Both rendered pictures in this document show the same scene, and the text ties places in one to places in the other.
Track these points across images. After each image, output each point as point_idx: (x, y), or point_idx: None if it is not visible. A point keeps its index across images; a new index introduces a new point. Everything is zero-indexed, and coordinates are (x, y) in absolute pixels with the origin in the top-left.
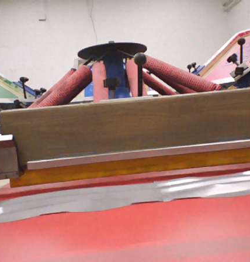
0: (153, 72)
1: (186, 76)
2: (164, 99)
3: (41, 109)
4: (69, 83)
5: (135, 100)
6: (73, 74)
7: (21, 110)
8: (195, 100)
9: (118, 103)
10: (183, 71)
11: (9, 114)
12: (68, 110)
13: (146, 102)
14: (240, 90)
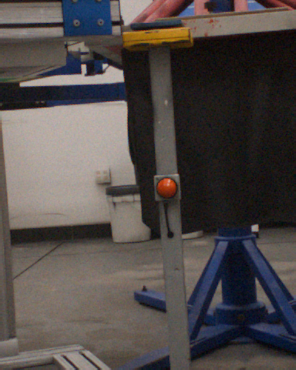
0: None
1: None
2: (231, 13)
3: (173, 18)
4: (169, 5)
5: (216, 14)
6: None
7: (164, 18)
8: (246, 14)
9: (209, 15)
10: None
11: (159, 20)
12: (185, 18)
13: (222, 15)
14: (268, 9)
